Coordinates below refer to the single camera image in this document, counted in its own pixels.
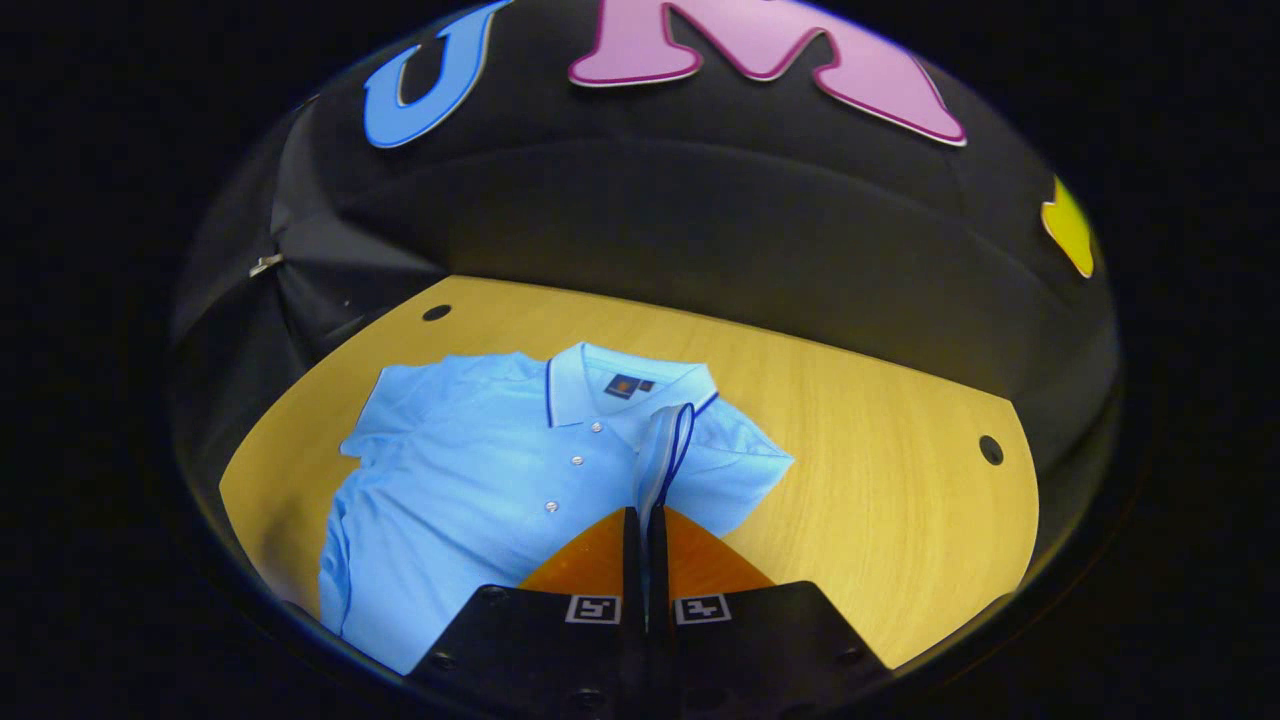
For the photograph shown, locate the black backdrop cloth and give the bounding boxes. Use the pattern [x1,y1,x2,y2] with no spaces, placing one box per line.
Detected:
[170,0,1121,601]

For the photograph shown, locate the light blue T-shirt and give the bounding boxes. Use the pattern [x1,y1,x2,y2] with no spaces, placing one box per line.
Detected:
[318,342,796,676]

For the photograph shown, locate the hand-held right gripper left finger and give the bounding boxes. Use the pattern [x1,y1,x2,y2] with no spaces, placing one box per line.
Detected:
[405,507,646,720]

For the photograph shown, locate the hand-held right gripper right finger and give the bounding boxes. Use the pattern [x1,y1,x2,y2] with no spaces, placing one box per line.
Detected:
[648,505,891,720]

